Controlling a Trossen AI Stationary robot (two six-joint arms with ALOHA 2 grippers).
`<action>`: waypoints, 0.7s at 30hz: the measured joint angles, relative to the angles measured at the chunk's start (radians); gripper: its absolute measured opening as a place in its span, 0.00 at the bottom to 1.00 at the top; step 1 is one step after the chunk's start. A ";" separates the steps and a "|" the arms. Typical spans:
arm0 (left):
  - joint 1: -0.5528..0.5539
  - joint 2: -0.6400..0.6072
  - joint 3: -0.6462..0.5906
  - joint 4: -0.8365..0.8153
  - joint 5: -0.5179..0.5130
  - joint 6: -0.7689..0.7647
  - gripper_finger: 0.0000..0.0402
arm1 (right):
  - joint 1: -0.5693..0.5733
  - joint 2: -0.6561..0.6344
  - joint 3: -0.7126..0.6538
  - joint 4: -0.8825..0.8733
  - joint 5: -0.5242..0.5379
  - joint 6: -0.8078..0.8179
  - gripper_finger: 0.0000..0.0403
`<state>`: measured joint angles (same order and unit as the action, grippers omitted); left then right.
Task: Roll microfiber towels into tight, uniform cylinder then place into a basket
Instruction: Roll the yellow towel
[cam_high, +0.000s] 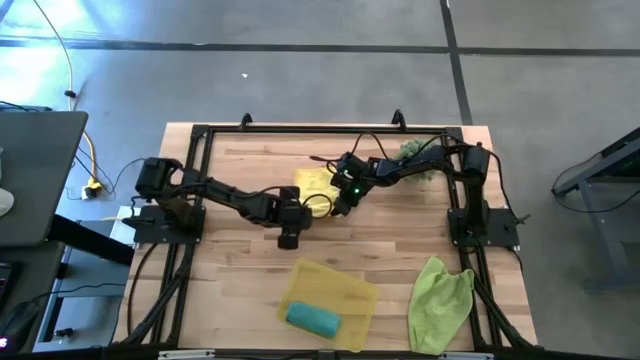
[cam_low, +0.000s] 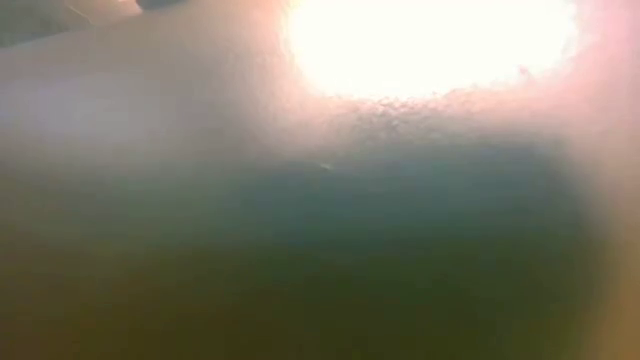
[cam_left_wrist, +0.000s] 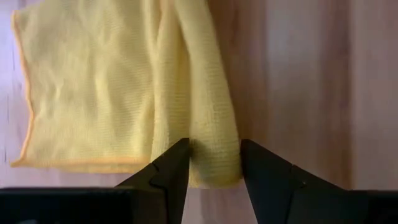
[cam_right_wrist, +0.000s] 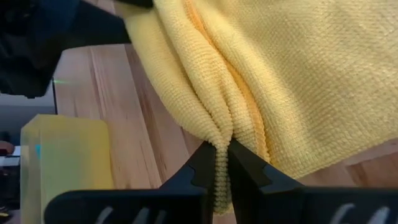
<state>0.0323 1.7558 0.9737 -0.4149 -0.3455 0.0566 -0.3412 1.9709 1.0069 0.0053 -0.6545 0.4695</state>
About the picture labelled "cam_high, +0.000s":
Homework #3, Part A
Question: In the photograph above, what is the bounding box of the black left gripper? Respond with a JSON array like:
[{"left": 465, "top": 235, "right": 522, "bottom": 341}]
[{"left": 268, "top": 184, "right": 314, "bottom": 250}]

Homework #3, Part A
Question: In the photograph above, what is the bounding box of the yellow microfiber towel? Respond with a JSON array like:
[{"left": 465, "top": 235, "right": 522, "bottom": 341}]
[{"left": 292, "top": 167, "right": 344, "bottom": 220}]

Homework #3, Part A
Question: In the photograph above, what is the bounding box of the yellow translucent plastic basket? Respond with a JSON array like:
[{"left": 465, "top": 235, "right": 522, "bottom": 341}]
[{"left": 275, "top": 257, "right": 380, "bottom": 353}]

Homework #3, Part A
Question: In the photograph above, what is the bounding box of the teal microfiber towel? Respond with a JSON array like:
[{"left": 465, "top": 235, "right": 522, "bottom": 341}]
[{"left": 284, "top": 301, "right": 343, "bottom": 339}]

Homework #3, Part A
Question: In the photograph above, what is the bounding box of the green microfiber towel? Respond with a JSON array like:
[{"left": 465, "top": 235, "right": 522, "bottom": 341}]
[{"left": 407, "top": 256, "right": 475, "bottom": 356}]

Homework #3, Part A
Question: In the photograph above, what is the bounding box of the potted green succulent plant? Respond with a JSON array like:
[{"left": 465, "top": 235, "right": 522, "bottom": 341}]
[{"left": 397, "top": 138, "right": 442, "bottom": 182}]

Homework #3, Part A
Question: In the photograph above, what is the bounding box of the yellow power strip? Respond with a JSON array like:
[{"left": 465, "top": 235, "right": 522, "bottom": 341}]
[{"left": 81, "top": 180, "right": 105, "bottom": 200}]

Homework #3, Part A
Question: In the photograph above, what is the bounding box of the black desk crossbar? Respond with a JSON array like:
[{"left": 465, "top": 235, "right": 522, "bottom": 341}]
[{"left": 47, "top": 214, "right": 136, "bottom": 266}]

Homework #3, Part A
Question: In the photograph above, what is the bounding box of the grey low cabinet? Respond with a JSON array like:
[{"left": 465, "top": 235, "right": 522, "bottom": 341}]
[{"left": 32, "top": 219, "right": 132, "bottom": 351}]

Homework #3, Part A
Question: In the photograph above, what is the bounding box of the grey metal cart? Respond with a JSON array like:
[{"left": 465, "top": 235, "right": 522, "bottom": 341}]
[{"left": 551, "top": 127, "right": 640, "bottom": 294}]

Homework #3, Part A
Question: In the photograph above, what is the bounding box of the dark grey desk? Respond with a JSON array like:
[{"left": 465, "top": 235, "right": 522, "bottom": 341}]
[{"left": 0, "top": 110, "right": 90, "bottom": 250}]

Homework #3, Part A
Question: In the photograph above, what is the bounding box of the white computer mouse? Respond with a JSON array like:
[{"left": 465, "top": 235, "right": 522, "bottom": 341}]
[{"left": 0, "top": 187, "right": 15, "bottom": 218}]

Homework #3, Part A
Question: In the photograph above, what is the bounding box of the black computer mouse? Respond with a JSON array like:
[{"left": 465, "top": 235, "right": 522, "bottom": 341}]
[{"left": 0, "top": 299, "right": 42, "bottom": 354}]

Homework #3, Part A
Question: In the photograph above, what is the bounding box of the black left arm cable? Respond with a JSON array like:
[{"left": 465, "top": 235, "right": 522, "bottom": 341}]
[{"left": 239, "top": 184, "right": 335, "bottom": 221}]

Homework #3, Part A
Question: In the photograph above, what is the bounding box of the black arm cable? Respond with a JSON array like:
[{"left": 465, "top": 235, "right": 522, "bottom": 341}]
[
  {"left": 308, "top": 130, "right": 451, "bottom": 174},
  {"left": 239, "top": 184, "right": 335, "bottom": 221}
]

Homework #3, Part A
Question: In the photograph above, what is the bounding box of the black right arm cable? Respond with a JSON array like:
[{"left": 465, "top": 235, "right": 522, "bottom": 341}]
[{"left": 308, "top": 130, "right": 451, "bottom": 174}]

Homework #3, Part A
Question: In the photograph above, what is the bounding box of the black aluminium table frame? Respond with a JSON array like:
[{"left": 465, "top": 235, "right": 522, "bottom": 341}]
[{"left": 113, "top": 108, "right": 539, "bottom": 351}]

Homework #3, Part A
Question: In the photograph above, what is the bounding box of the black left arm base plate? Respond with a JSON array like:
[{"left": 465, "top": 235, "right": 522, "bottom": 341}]
[{"left": 132, "top": 204, "right": 207, "bottom": 245}]

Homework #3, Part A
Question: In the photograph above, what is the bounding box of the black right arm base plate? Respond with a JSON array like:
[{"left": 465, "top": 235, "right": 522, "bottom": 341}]
[{"left": 447, "top": 207, "right": 521, "bottom": 247}]

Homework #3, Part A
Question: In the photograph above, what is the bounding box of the yellow floor power cable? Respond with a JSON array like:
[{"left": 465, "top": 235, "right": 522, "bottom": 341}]
[{"left": 32, "top": 0, "right": 104, "bottom": 194}]

